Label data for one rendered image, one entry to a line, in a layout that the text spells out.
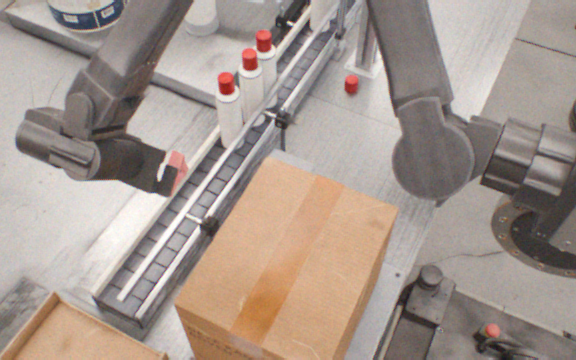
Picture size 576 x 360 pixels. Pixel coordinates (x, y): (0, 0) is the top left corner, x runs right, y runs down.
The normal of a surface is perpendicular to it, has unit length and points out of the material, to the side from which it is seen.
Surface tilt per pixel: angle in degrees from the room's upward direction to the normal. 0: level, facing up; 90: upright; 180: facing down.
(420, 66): 42
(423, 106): 51
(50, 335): 0
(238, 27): 0
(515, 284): 0
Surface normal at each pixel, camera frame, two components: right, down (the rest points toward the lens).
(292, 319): 0.00, -0.57
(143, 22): -0.30, 0.24
